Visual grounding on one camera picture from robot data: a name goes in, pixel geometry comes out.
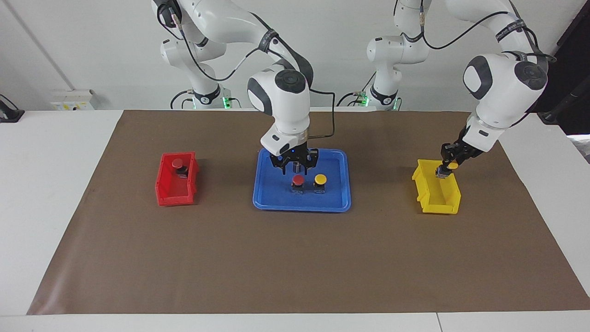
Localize white wall outlet box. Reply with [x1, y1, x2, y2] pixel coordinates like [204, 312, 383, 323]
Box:
[50, 89, 95, 111]

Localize yellow plastic bin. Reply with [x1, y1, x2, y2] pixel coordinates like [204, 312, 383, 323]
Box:
[412, 159, 461, 215]

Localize black stand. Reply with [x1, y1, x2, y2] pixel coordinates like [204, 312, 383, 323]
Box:
[537, 78, 590, 126]

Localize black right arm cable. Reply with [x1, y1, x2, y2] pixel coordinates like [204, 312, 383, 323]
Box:
[307, 90, 336, 138]

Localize red plastic bin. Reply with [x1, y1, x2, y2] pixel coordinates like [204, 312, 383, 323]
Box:
[155, 152, 200, 207]

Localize black base cable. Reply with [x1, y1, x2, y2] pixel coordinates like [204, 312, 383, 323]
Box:
[170, 90, 194, 110]
[336, 74, 376, 107]

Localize blue plastic tray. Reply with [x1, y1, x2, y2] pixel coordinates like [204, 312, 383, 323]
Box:
[252, 147, 352, 213]

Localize brown paper mat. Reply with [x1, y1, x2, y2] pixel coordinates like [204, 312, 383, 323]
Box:
[27, 110, 590, 315]

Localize black left base cable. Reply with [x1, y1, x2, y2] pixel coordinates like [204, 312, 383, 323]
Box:
[336, 74, 376, 107]

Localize black right base cable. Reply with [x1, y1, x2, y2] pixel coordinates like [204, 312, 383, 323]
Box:
[170, 90, 194, 110]

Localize black clamp mount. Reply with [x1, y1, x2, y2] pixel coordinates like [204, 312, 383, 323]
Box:
[0, 95, 24, 123]

